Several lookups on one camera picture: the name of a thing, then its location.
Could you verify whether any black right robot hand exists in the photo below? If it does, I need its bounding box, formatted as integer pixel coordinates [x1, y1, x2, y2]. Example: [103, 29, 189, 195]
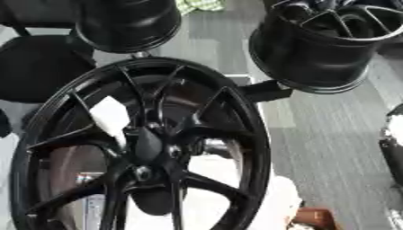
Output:
[378, 102, 403, 187]

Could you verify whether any black wheel rim with spokes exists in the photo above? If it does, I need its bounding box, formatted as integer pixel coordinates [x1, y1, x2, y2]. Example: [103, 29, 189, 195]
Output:
[246, 0, 403, 95]

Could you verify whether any large black spoked wheel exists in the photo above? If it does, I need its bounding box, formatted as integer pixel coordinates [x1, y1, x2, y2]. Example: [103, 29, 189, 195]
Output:
[7, 57, 274, 230]

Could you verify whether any plain black wheel rim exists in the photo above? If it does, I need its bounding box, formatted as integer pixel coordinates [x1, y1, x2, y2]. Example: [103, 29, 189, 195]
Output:
[70, 0, 184, 55]

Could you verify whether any brown box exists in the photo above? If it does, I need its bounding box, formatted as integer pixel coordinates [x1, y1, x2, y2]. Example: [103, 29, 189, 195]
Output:
[286, 208, 339, 230]

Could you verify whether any green white checked cloth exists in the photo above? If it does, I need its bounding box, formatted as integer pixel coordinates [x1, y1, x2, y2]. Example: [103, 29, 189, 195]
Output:
[175, 0, 228, 16]

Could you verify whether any silver metal stand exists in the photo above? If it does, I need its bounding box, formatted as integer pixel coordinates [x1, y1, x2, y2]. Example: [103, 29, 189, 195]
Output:
[74, 172, 107, 230]

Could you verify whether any black chair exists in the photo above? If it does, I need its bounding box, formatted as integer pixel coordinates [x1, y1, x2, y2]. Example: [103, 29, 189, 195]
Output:
[0, 0, 100, 104]

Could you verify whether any black wheel support bracket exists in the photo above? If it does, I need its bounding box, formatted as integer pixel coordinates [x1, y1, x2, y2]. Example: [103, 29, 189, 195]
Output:
[237, 79, 295, 103]

